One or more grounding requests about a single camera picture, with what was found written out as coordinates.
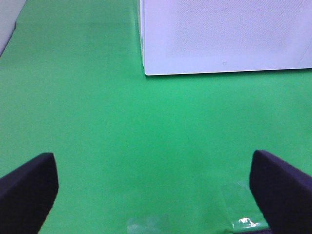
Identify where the clear tape patch front left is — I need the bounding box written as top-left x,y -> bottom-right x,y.
126,215 -> 172,234

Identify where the white microwave door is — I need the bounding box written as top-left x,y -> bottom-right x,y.
136,0 -> 312,76

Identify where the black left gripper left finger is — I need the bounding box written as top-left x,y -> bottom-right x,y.
0,153 -> 59,234

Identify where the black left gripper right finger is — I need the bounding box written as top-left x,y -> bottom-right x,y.
249,150 -> 312,234

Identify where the clear tape patch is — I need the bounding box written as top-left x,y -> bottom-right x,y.
126,215 -> 172,234
221,180 -> 269,233

